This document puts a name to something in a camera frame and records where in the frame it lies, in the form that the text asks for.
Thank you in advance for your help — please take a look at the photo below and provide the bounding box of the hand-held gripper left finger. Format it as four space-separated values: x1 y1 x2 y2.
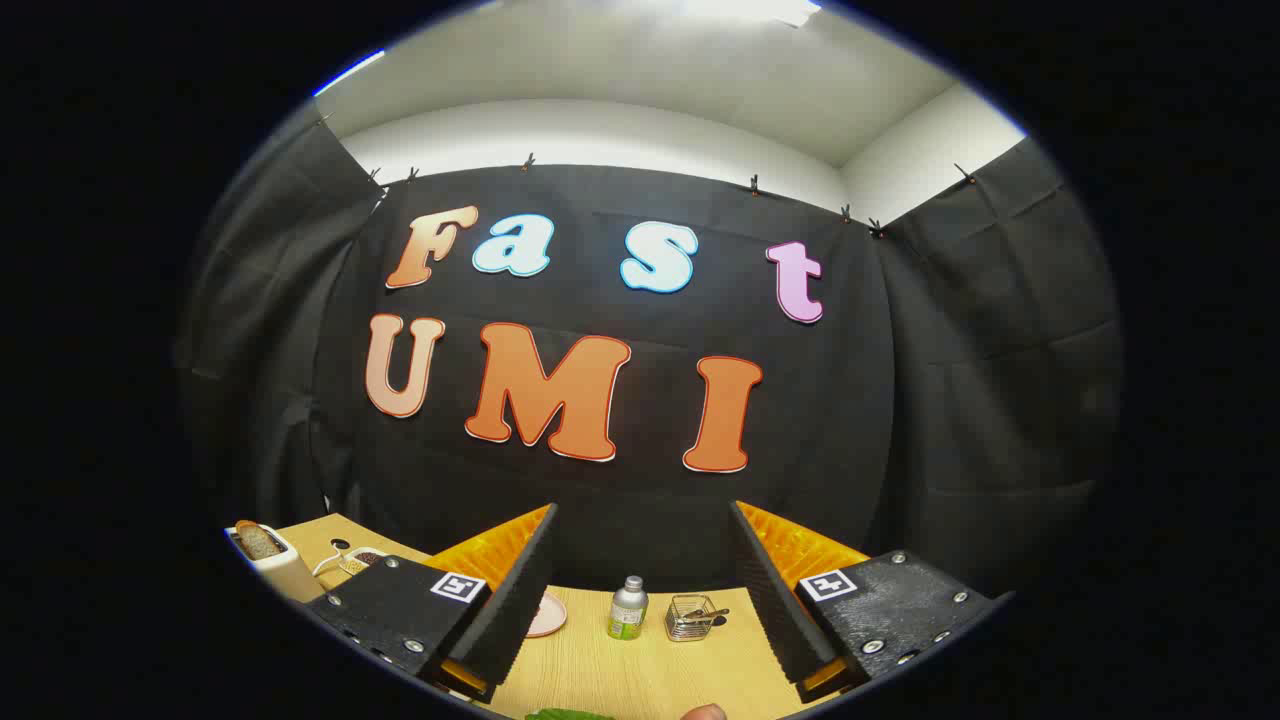
305 503 559 704

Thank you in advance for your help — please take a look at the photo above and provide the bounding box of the silver bottle with green label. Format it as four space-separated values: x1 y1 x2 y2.
607 576 649 641

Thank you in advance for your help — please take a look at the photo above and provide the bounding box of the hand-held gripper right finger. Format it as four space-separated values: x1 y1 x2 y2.
730 500 1013 704

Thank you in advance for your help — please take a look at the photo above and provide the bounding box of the row of black cloth clips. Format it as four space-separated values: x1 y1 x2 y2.
318 110 976 241

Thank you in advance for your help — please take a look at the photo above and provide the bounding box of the small wire basket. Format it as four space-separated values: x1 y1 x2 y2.
665 594 716 642

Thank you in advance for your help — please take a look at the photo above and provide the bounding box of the toasted white bread slice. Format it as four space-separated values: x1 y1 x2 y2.
235 520 284 561

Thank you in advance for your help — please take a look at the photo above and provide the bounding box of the pink round plate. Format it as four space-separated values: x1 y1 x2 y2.
525 590 568 639

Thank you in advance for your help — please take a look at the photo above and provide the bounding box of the cream white toaster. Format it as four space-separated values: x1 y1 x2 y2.
226 522 326 604

